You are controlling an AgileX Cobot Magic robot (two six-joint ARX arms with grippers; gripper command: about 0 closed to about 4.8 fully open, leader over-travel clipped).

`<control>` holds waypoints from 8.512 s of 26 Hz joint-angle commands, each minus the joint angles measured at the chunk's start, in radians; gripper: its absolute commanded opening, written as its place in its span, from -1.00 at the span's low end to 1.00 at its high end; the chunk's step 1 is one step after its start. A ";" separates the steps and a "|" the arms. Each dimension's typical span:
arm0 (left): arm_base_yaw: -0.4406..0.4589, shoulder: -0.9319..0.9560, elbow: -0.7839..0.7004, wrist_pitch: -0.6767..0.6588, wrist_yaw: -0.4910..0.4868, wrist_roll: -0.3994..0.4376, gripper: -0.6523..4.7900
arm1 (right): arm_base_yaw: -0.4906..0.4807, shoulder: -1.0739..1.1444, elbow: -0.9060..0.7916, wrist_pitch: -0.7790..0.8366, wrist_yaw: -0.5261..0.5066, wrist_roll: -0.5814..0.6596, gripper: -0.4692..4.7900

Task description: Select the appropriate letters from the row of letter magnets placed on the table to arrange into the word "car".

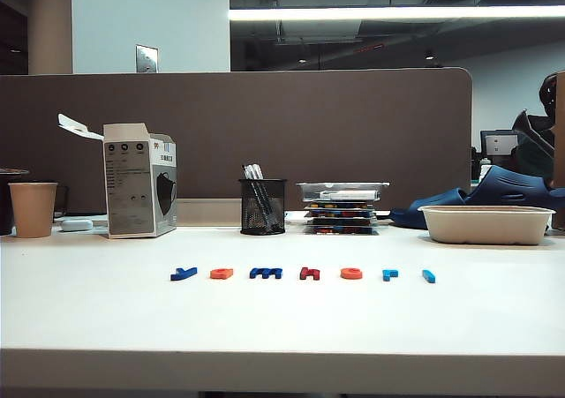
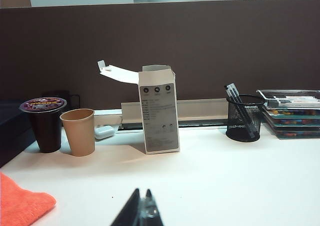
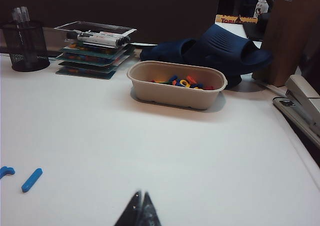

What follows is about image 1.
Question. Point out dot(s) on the teal letter magnet board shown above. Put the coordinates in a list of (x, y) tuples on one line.
[(340, 221), (340, 230), (340, 214), (340, 205)]

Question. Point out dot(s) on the small white plastic case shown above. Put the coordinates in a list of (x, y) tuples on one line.
[(77, 225)]

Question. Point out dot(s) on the navy blue foam slipper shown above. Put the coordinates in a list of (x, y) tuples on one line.
[(432, 199), (507, 184)]

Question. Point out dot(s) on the light blue letter l magnet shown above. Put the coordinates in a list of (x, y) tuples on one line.
[(429, 276)]

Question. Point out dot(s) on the orange letter a magnet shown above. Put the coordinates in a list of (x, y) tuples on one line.
[(222, 274)]

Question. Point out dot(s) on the person in green shirt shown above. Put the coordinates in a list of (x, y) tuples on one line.
[(534, 159)]

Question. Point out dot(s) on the white capped marker pen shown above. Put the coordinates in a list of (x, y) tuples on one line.
[(250, 171), (259, 171)]

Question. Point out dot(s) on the brown fabric desk divider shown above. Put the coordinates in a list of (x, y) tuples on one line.
[(309, 129)]

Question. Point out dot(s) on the brown paper cup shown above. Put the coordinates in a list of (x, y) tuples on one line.
[(33, 212)]

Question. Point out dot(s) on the computer monitor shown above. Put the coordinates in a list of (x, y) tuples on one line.
[(499, 144)]

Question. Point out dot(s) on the white ceiling light strip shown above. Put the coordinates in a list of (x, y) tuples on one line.
[(353, 13)]

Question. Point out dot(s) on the white grey mask box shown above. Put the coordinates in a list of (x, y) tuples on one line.
[(132, 186)]

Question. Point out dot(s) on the red letter h magnet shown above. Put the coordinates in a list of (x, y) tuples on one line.
[(309, 275)]

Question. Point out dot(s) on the metal wall switch plate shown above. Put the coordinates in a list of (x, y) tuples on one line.
[(147, 58)]

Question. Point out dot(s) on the clear plastic tray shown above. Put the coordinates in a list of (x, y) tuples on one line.
[(309, 192)]

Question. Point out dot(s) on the blue letter m magnet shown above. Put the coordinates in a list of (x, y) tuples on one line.
[(265, 273)]

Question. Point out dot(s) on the black mesh pen holder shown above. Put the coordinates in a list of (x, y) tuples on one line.
[(273, 195)]

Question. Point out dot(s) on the orange letter c magnet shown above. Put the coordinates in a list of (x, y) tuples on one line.
[(351, 274)]

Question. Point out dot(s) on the dark round container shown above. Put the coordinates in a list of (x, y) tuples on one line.
[(4, 204)]

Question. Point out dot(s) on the white whiteboard marker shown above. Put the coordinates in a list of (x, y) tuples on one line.
[(353, 194)]

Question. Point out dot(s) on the blue letter y magnet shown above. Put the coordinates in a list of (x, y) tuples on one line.
[(182, 274)]

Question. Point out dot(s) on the light blue letter r magnet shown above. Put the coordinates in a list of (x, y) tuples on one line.
[(389, 275)]

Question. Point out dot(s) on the beige pulp oval tray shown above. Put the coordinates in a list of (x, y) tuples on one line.
[(485, 226)]

